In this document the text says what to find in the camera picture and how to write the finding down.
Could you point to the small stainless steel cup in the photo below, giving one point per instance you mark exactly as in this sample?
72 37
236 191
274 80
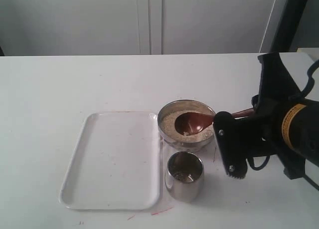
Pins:
184 176

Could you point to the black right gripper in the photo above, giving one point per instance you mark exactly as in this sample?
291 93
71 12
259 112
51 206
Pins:
249 141

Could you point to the brown wooden spoon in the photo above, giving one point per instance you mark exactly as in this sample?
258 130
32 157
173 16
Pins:
192 123

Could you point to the steel bowl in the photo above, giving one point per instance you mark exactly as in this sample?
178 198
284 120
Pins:
180 105

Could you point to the white rice heap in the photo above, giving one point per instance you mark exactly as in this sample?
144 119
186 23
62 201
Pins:
168 127

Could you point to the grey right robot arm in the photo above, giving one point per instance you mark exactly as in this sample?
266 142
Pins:
300 125

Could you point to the white cabinet doors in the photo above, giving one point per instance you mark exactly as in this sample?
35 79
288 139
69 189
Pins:
120 27

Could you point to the white rectangular plastic tray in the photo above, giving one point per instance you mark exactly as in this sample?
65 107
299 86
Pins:
115 164

